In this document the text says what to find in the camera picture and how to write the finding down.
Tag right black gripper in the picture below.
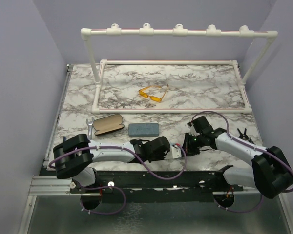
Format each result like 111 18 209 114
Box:
181 132 205 156

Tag blue-grey glasses case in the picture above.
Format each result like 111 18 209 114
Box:
128 123 160 137

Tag black glasses case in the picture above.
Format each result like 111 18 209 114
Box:
93 114 125 136

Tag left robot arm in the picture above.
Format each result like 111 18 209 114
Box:
49 134 172 193

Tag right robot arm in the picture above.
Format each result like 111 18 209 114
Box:
183 116 293 199

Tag orange plastic sunglasses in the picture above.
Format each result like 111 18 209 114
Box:
138 85 169 103

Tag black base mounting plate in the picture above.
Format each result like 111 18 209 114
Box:
39 168 245 204

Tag black tool right edge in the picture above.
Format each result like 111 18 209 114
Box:
237 128 254 144

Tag silver wrench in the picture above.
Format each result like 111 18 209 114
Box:
86 117 95 140

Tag white PVC pipe rack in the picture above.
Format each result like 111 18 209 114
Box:
80 23 278 114

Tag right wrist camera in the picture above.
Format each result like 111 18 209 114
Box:
187 121 199 136

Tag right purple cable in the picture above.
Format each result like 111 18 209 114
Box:
191 111 293 213

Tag purple cable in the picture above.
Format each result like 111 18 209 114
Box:
191 111 293 213
48 143 188 215

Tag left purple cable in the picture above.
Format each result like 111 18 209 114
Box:
48 143 188 215

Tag aluminium extrusion rail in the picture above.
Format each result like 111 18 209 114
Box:
28 176 71 196

